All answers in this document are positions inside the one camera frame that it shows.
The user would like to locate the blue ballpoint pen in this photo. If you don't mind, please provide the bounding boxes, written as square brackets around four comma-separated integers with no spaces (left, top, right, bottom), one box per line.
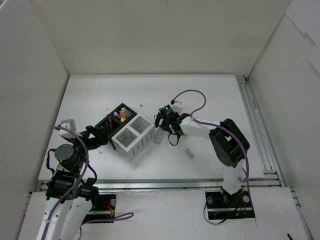
[106,114,112,130]

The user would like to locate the red ballpoint pen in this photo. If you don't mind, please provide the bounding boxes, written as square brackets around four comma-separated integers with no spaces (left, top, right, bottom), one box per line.
[108,115,113,132]

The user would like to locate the small clear spray bottle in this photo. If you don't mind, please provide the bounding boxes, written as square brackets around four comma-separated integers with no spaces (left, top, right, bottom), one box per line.
[153,126,164,145]

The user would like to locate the purple highlighter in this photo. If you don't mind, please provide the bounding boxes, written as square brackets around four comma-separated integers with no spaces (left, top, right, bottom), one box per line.
[113,111,121,119]

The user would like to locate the orange highlighter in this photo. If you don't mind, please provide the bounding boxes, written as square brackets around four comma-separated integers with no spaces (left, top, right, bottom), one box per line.
[119,107,127,119]

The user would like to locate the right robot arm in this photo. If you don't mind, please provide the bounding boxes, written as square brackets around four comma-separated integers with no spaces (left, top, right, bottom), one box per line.
[154,104,250,206]

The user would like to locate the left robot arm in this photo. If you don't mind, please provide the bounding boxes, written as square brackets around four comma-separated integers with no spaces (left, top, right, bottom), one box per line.
[36,123,110,240]

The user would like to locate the black desk organizer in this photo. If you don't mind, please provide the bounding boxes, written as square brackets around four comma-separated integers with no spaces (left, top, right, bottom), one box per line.
[95,103,137,150]

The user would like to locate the white desk organizer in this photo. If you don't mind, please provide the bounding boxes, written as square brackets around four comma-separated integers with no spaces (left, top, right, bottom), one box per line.
[111,114,155,161]

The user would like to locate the white eraser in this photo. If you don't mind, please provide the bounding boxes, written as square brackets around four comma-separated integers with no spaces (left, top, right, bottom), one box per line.
[185,148,195,159]

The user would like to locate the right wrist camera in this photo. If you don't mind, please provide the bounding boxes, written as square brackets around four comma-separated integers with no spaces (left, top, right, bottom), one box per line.
[170,100,184,115]

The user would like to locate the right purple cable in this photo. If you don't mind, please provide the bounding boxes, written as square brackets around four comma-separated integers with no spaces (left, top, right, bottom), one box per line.
[171,89,251,198]

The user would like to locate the purple cable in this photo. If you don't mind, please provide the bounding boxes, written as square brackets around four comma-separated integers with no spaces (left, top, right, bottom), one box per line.
[171,89,251,198]
[39,126,135,240]

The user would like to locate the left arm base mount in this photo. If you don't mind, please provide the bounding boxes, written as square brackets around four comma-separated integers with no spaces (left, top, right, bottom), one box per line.
[82,193,117,223]

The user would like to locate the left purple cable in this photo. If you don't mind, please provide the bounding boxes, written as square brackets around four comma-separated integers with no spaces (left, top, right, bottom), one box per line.
[39,126,135,240]

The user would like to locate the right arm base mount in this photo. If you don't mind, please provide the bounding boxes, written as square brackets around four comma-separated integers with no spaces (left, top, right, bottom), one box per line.
[203,188,256,226]

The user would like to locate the aluminium front rail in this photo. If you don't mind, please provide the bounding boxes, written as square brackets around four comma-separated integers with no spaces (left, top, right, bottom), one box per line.
[37,177,283,191]

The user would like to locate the aluminium side rail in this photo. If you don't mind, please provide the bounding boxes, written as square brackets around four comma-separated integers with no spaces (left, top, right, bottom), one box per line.
[236,74,301,208]

